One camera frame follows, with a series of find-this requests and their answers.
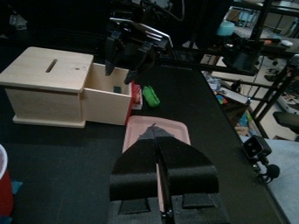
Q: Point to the black table-level camera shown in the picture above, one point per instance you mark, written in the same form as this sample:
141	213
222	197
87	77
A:
257	147

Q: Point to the black office chair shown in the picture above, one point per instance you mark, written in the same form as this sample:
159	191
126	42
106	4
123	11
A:
288	120

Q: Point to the red plastic cup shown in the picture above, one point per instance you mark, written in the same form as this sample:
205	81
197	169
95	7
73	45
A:
5	186

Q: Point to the black metal frame post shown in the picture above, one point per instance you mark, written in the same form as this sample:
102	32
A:
269	96

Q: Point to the white computer mouse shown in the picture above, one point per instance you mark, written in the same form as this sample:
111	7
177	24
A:
288	43

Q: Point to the small dark block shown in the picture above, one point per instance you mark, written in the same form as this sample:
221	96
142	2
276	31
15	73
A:
117	89

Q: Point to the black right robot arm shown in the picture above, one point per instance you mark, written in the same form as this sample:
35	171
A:
155	8

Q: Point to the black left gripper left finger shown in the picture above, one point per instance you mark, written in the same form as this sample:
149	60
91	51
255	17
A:
133	169

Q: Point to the wooden box with slot lid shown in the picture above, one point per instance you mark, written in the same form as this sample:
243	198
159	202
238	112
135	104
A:
47	87

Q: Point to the open wooden drawer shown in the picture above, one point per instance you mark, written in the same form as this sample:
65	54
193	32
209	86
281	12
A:
105	106

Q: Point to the pink rectangular plate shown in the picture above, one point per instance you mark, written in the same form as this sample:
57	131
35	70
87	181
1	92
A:
171	125

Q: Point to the colourful toy pile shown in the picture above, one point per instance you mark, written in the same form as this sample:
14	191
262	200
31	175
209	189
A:
221	99

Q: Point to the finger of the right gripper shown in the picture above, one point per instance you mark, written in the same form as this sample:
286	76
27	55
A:
113	52
141	62

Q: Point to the teal round container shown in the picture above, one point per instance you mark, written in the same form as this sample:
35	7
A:
226	28

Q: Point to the green toy vegetable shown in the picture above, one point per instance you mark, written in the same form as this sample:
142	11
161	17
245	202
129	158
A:
151	96

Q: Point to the red and white toy piece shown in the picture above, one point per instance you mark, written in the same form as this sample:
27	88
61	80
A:
137	93

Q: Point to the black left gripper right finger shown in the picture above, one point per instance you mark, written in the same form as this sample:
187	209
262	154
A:
187	169

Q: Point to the small blue toy piece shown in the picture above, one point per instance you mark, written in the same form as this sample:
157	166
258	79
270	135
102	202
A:
17	186

